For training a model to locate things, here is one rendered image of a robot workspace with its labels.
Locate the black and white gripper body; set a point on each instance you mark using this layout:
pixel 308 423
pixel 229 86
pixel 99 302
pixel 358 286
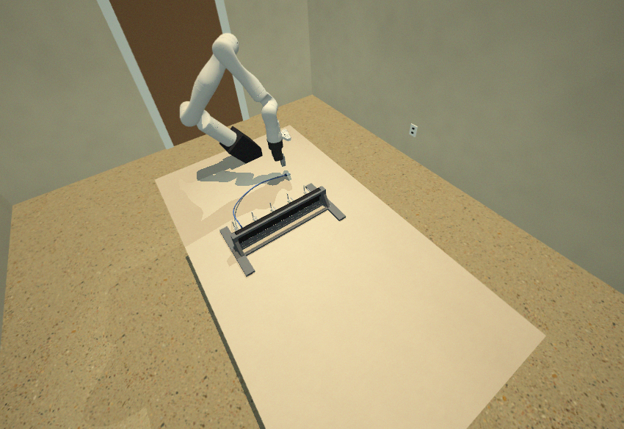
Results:
pixel 275 143

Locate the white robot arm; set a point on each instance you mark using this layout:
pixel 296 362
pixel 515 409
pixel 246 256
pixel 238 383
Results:
pixel 192 112

